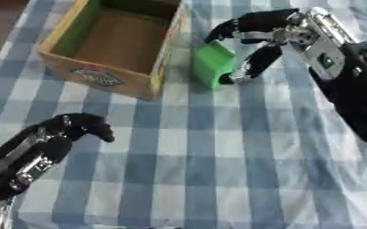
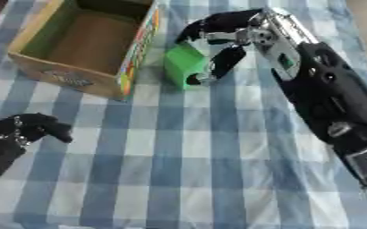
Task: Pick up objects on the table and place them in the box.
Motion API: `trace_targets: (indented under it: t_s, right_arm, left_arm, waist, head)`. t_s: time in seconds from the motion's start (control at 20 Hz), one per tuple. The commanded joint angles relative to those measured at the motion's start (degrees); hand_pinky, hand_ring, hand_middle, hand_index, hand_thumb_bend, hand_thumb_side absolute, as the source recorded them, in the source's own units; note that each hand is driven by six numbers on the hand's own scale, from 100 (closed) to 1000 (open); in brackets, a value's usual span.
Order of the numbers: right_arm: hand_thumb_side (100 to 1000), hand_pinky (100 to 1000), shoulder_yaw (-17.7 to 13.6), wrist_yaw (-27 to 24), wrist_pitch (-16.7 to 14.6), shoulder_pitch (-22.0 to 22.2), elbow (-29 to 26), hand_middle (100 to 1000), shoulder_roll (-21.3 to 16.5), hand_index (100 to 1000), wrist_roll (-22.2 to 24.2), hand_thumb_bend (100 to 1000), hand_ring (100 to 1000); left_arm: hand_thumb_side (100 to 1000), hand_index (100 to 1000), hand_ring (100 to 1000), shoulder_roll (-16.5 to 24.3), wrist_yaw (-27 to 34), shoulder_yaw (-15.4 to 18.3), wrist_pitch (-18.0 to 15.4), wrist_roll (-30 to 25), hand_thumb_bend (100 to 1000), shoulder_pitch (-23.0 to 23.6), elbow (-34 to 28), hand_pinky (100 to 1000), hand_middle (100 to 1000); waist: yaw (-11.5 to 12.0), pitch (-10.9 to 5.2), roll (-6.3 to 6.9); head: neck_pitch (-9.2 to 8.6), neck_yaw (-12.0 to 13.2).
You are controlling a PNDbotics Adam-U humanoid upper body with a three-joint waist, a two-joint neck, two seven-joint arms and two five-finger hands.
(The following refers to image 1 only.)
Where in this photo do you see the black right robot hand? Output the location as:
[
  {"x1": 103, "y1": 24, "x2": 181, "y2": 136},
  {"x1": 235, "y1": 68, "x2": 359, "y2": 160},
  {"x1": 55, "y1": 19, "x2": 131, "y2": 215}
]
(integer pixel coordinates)
[{"x1": 202, "y1": 8, "x2": 303, "y2": 85}]

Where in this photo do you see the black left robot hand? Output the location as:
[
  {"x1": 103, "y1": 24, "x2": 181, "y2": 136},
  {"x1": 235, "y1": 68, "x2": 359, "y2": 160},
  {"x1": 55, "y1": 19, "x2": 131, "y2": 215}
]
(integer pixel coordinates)
[{"x1": 0, "y1": 112, "x2": 116, "y2": 201}]

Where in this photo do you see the green block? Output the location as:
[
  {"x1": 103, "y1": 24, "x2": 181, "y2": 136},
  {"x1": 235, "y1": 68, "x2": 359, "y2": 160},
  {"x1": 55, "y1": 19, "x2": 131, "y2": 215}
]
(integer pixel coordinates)
[{"x1": 191, "y1": 40, "x2": 237, "y2": 90}]

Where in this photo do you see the tan cardboard box green inside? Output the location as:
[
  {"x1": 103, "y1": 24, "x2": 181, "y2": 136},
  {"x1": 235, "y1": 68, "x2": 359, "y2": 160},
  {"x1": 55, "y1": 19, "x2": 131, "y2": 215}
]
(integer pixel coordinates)
[{"x1": 36, "y1": 0, "x2": 185, "y2": 101}]

